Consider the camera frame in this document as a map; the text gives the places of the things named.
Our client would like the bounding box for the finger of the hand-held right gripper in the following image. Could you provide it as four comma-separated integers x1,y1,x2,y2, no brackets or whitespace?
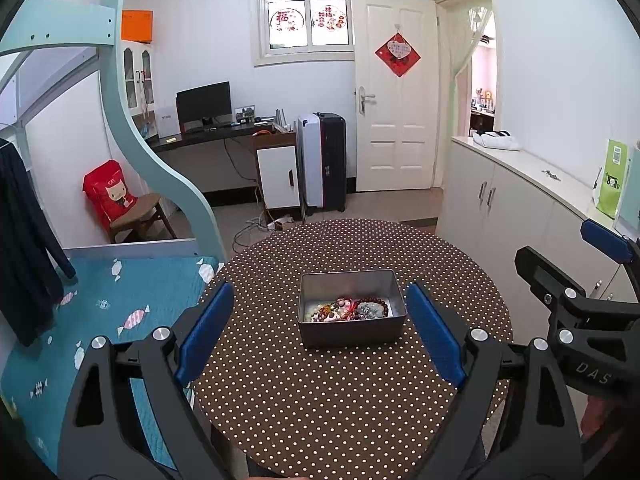
515,246,640,333
580,219,640,264

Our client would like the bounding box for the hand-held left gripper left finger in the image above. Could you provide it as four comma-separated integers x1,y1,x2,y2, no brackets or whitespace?
57,282,236,480

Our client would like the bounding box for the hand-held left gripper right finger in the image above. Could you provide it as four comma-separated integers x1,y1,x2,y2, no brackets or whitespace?
405,282,586,480

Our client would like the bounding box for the red bead bracelet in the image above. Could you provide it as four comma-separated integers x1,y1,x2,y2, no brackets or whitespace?
352,298,392,321

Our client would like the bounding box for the metal tin box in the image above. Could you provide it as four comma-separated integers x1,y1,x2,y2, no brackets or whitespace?
298,269,407,350

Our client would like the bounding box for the cream bead bracelet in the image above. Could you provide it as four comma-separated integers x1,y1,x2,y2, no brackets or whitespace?
305,302,346,323

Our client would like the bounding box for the pale paper box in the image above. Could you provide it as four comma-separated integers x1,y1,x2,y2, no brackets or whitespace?
615,147,640,233

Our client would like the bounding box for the green paper bag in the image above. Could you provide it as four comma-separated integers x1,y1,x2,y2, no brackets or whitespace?
594,139,630,218

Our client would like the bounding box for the white sideboard cabinet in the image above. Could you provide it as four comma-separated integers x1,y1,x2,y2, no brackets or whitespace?
436,134,640,306

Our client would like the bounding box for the blue candy print bedsheet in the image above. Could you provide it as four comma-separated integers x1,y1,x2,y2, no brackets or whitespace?
0,255,226,471

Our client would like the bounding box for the round polka-dot table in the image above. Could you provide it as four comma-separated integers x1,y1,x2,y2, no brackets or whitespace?
192,218,515,478

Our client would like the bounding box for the wooden chair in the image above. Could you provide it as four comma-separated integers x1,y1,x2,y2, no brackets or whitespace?
107,192,177,245

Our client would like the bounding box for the white cloth bundle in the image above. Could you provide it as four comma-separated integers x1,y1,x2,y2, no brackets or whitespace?
472,130,522,152

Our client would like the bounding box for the red printed bag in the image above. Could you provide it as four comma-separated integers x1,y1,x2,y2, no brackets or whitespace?
83,159,138,225

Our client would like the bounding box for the white under-desk cabinet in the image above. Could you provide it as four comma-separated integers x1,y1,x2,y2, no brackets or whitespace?
252,132,302,211

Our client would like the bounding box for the dark wooden desk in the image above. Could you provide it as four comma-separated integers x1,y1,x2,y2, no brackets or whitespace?
147,121,301,196

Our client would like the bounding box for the cream panel door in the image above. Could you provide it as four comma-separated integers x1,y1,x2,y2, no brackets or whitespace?
355,0,441,193

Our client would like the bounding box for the white suitcase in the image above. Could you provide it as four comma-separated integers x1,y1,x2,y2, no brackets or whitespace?
297,112,326,209

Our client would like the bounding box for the dark hanging garment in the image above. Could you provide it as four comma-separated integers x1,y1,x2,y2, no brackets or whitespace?
0,137,77,348

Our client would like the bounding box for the black suitcase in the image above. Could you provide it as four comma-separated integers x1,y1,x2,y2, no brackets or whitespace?
317,112,347,213

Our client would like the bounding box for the white box with print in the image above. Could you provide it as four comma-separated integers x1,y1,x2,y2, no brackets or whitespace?
157,106,180,138

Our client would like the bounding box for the pale green door curtain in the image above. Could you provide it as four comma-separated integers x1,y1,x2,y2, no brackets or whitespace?
452,5,493,136

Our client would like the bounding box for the black computer monitor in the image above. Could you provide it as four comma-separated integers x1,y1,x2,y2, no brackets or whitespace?
176,81,233,133

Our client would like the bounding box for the glass door cupboard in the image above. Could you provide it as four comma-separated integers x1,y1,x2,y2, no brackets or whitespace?
122,42,156,121

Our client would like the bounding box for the red door decoration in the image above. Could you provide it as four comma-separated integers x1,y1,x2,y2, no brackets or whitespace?
375,32,422,78

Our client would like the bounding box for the orange box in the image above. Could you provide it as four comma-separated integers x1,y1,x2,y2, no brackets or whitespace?
121,10,154,44

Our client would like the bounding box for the red round window sticker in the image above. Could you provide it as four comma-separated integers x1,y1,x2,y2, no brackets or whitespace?
310,5,347,32
270,8,296,33

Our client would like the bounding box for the power strip with cables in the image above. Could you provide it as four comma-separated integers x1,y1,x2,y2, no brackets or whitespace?
232,212,296,251

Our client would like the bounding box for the light blue bed frame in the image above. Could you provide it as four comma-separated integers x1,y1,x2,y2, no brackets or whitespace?
0,0,228,266

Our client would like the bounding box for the window with cream frame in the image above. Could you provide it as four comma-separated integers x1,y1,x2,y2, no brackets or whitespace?
252,0,358,67

